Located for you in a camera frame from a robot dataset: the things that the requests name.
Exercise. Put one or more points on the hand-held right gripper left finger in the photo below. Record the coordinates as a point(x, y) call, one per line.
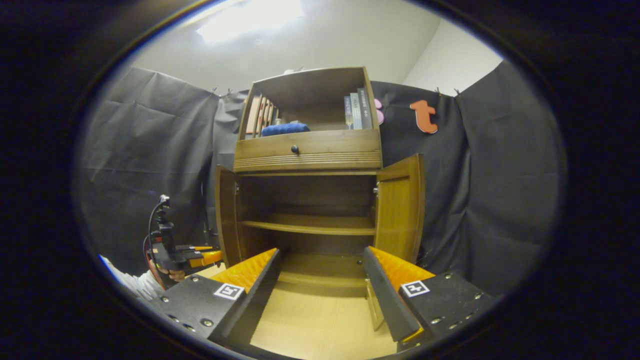
point(260, 295)

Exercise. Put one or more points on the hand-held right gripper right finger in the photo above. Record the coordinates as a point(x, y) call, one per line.
point(385, 300)

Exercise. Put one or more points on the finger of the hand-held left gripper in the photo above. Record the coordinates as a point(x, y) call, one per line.
point(207, 259)
point(202, 247)

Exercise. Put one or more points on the wooden shoe cabinet door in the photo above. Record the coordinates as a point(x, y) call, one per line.
point(397, 210)
point(227, 220)

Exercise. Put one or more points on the wooden double-door shoe cabinet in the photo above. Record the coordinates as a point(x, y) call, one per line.
point(310, 195)

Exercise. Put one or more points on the wooden cabinet inner shelf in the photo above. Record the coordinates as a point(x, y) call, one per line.
point(310, 225)

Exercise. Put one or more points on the wooden cabinet drawer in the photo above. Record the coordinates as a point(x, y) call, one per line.
point(330, 147)

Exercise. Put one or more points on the round black drawer knob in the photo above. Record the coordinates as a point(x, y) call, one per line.
point(295, 149)

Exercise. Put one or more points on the blue folded towel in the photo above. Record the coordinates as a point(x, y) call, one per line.
point(284, 129)

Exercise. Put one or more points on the black backdrop cloth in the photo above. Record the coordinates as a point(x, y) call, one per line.
point(500, 190)

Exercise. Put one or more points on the dark blue book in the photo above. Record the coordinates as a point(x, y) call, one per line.
point(348, 112)

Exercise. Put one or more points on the pale grey book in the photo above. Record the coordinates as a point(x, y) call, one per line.
point(355, 111)

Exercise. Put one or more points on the dark grey book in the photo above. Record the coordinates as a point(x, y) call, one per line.
point(365, 109)

